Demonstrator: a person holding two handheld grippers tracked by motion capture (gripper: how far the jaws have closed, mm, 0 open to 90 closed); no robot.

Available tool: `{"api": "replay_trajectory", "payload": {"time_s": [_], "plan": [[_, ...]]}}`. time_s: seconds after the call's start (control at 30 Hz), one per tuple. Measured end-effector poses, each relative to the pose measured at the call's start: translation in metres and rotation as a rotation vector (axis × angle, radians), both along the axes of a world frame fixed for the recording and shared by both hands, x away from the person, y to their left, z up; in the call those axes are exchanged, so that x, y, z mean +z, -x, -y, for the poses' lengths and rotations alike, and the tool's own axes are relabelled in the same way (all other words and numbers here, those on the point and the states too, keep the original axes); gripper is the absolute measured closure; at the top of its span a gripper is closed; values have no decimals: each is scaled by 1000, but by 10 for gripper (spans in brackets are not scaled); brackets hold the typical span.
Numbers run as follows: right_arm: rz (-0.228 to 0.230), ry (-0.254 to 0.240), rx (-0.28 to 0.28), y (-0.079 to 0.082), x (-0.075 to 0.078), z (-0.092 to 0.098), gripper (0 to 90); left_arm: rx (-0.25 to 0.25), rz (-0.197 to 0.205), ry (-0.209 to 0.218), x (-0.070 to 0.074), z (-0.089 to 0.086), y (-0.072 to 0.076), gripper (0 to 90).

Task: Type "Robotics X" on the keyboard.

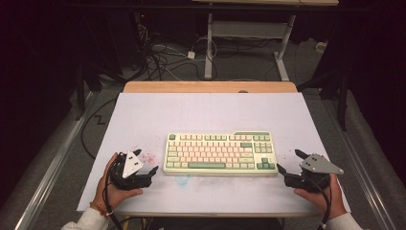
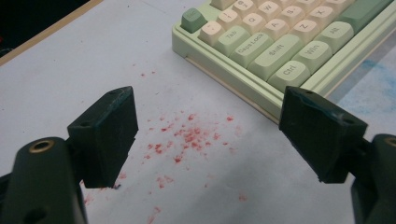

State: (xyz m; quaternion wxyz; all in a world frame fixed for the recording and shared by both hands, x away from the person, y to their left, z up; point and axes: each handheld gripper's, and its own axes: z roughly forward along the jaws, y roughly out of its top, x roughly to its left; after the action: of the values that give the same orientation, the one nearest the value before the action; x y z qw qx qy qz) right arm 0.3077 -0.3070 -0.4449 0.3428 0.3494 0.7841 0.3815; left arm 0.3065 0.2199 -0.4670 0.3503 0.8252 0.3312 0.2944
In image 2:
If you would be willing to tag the green and cream keyboard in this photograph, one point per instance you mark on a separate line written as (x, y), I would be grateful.
(274, 56)

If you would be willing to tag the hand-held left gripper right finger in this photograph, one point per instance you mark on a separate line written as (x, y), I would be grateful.
(320, 137)

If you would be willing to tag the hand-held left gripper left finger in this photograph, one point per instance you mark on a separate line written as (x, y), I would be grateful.
(102, 137)

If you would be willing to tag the white board sheet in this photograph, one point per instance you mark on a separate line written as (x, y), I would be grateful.
(93, 56)

